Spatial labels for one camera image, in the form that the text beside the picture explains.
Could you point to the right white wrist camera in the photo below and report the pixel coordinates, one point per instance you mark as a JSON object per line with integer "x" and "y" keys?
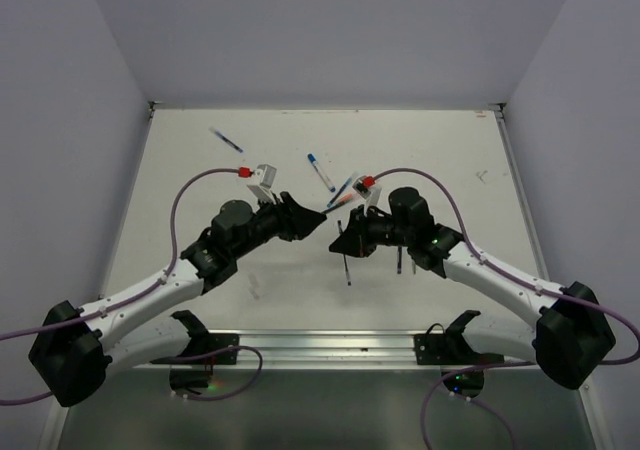
{"x": 368, "y": 189}

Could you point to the blue cap marker pen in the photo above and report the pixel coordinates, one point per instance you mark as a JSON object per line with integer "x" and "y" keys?
{"x": 321, "y": 172}

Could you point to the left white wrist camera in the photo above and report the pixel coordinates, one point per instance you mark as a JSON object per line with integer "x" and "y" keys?
{"x": 260, "y": 183}

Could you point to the blue pen under orange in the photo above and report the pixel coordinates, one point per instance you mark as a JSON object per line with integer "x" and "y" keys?
{"x": 346, "y": 184}

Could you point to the aluminium front rail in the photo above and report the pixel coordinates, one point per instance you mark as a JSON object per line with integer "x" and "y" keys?
{"x": 320, "y": 350}

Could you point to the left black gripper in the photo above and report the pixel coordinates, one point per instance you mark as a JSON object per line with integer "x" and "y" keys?
{"x": 296, "y": 221}

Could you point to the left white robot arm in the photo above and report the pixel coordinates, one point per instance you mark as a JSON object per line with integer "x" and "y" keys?
{"x": 73, "y": 349}

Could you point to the clear pen cap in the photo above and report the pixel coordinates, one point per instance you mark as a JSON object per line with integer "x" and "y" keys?
{"x": 254, "y": 286}

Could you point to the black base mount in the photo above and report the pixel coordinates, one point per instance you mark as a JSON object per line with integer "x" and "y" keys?
{"x": 444, "y": 346}
{"x": 205, "y": 350}

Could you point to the teal dark gel pen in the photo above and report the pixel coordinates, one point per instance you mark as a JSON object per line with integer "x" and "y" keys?
{"x": 331, "y": 209}

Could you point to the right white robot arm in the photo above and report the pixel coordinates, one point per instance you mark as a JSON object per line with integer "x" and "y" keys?
{"x": 558, "y": 328}

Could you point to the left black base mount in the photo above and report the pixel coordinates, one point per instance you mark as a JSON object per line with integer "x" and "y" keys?
{"x": 205, "y": 350}

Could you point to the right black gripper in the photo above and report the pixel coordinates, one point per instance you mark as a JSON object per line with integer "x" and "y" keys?
{"x": 355, "y": 239}

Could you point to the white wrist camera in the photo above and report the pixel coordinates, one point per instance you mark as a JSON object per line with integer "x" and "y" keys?
{"x": 368, "y": 189}
{"x": 260, "y": 183}

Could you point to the dark blue grip pen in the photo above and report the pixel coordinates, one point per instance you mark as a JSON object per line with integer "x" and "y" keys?
{"x": 344, "y": 258}

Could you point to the blue clear gel pen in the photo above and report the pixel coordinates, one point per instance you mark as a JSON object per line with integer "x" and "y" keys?
{"x": 226, "y": 140}

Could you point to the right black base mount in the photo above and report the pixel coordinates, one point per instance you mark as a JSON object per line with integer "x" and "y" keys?
{"x": 444, "y": 346}

